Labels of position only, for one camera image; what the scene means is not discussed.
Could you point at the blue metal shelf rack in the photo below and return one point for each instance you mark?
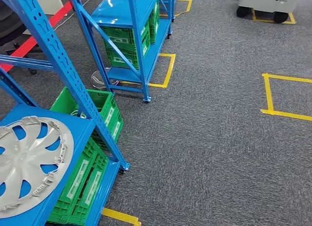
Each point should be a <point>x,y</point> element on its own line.
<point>56,53</point>
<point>136,40</point>
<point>173,5</point>

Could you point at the grey wheel hubcap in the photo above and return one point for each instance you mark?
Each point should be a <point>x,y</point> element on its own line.
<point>22,160</point>

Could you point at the red barrier belt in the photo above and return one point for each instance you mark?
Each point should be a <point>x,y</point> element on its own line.
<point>26,45</point>

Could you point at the black office chair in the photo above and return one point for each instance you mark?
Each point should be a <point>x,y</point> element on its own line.
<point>10,27</point>

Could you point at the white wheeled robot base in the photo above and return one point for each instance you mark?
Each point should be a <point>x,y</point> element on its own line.
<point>268,3</point>

